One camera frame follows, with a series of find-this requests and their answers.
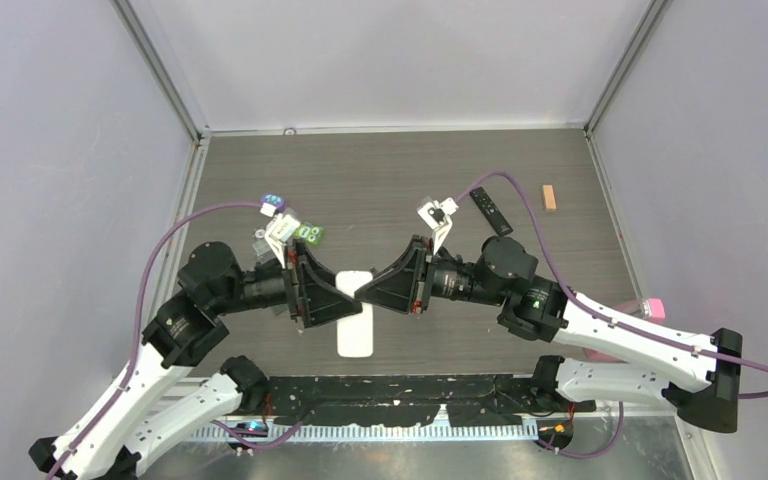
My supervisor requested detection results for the purple monster toy block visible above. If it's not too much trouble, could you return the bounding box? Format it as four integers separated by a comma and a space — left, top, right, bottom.
260, 193, 285, 217

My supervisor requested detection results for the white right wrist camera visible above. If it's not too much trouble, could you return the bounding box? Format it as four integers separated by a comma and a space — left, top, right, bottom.
417, 197, 458, 255

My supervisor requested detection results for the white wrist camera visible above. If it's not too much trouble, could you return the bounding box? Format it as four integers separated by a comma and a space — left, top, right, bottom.
417, 197, 458, 255
260, 202, 301, 269

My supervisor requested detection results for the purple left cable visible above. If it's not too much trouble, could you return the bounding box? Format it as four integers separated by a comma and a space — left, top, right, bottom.
46, 201, 266, 480

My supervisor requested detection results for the grey building brick piece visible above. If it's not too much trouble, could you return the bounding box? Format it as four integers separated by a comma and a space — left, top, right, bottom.
252, 239, 275, 261

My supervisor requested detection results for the black remote control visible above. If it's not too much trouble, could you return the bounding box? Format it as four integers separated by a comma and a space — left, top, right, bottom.
469, 187, 513, 237

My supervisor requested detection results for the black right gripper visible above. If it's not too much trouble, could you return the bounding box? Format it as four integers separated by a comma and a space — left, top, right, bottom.
356, 236, 507, 315

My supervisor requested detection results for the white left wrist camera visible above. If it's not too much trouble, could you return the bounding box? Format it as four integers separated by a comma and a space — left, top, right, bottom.
260, 202, 301, 269

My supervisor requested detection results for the orange wooden block far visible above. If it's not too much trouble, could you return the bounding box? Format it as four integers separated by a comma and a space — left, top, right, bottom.
542, 184, 557, 212

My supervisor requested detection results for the pink toy toaster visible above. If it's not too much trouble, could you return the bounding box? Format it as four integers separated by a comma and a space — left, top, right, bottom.
584, 298, 666, 363

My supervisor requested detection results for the green monster toy block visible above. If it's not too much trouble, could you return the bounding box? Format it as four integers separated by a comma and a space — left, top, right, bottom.
294, 223, 325, 246

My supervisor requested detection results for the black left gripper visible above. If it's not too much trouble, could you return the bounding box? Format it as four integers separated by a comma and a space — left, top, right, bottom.
215, 237, 364, 323

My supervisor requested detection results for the white remote control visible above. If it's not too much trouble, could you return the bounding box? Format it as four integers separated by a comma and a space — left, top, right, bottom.
336, 271, 374, 359

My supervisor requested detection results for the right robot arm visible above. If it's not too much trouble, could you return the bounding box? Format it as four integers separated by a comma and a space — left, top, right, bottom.
355, 236, 743, 433

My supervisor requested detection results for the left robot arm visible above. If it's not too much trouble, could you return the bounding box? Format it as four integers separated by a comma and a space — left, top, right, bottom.
29, 241, 363, 479

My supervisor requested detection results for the purple cable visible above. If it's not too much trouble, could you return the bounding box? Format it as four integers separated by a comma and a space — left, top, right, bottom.
453, 171, 768, 460
46, 201, 266, 480

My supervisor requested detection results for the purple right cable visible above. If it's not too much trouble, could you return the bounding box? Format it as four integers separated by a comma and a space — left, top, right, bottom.
453, 171, 768, 460

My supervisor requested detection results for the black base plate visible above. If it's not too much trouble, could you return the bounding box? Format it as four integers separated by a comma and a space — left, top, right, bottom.
238, 373, 595, 427

